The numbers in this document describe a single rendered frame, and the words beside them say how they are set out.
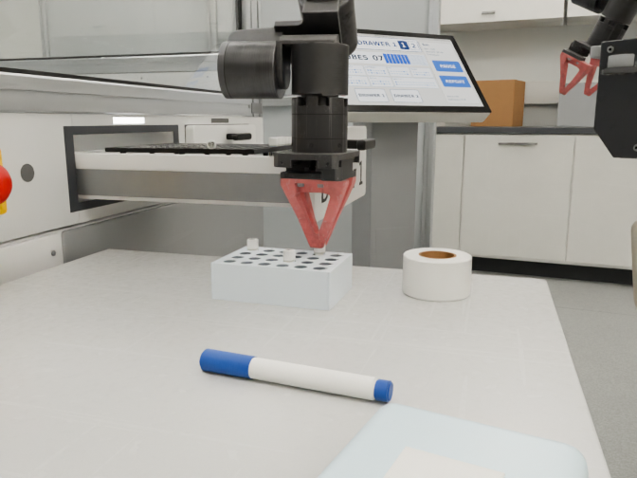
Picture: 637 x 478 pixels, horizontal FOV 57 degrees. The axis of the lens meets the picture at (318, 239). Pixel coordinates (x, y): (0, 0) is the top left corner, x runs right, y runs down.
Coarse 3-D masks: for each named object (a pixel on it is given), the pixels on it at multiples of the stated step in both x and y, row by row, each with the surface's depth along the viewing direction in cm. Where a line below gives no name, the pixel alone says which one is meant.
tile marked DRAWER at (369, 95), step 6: (360, 90) 157; (366, 90) 158; (372, 90) 159; (378, 90) 160; (384, 90) 160; (360, 96) 156; (366, 96) 157; (372, 96) 157; (378, 96) 158; (384, 96) 159
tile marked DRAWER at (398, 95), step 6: (390, 90) 161; (396, 90) 162; (402, 90) 163; (408, 90) 164; (414, 90) 164; (396, 96) 161; (402, 96) 162; (408, 96) 162; (414, 96) 163; (420, 96) 164
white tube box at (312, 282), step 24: (216, 264) 58; (240, 264) 58; (264, 264) 59; (288, 264) 58; (312, 264) 58; (336, 264) 58; (216, 288) 59; (240, 288) 58; (264, 288) 57; (288, 288) 56; (312, 288) 56; (336, 288) 57
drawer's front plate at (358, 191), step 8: (352, 128) 84; (360, 128) 90; (352, 136) 84; (360, 136) 90; (360, 152) 91; (360, 160) 91; (360, 168) 91; (352, 192) 86; (360, 192) 92; (312, 200) 68; (320, 200) 71; (328, 200) 74; (352, 200) 87; (320, 208) 71; (320, 216) 71
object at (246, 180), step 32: (96, 160) 78; (128, 160) 76; (160, 160) 75; (192, 160) 74; (224, 160) 72; (256, 160) 71; (96, 192) 78; (128, 192) 77; (160, 192) 75; (192, 192) 74; (224, 192) 73; (256, 192) 72
